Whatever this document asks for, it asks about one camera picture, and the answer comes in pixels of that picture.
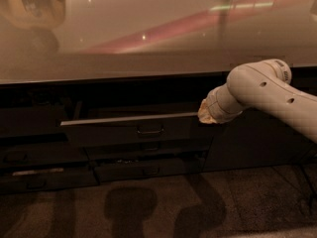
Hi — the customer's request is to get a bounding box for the dark drawer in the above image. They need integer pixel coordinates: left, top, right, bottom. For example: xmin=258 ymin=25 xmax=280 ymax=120
xmin=94 ymin=157 xmax=204 ymax=182
xmin=85 ymin=138 xmax=212 ymax=160
xmin=0 ymin=168 xmax=98 ymax=194
xmin=0 ymin=142 xmax=87 ymax=169
xmin=0 ymin=105 xmax=67 ymax=138
xmin=60 ymin=102 xmax=218 ymax=147

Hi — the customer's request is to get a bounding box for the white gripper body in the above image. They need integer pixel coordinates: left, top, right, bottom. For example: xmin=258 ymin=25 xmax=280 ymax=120
xmin=206 ymin=88 xmax=246 ymax=124

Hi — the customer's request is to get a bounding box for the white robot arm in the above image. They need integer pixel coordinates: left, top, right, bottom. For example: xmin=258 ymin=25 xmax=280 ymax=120
xmin=198 ymin=59 xmax=317 ymax=143

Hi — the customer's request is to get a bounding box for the dark cabinet door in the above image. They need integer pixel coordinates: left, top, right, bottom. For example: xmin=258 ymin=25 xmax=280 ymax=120
xmin=203 ymin=76 xmax=317 ymax=173

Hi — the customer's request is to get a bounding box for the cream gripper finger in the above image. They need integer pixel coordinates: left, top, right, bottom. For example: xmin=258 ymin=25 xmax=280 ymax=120
xmin=198 ymin=112 xmax=217 ymax=124
xmin=198 ymin=99 xmax=208 ymax=112

